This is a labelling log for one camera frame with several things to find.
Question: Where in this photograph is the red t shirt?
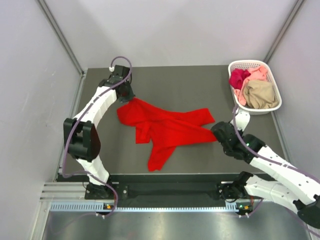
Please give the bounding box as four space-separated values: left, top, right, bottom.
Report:
116 97 217 172

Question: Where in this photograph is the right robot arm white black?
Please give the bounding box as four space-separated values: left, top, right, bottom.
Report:
211 121 320 229

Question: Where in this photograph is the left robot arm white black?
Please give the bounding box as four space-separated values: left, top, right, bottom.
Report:
63 65 135 200

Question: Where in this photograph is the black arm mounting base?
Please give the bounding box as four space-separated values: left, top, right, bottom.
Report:
56 173 266 208

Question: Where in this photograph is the beige t shirt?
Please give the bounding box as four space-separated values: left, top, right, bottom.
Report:
243 79 279 110

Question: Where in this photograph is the white plastic laundry basket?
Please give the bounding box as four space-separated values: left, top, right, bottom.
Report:
228 59 282 115

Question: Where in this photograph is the magenta t shirt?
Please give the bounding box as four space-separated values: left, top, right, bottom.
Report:
228 68 251 90

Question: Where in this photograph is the pink t shirt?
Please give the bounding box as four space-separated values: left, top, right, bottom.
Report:
233 65 268 106

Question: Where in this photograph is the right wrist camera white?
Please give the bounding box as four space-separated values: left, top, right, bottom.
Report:
230 107 251 132

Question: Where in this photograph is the slotted cable duct rail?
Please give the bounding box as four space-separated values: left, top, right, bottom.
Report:
49 201 253 213

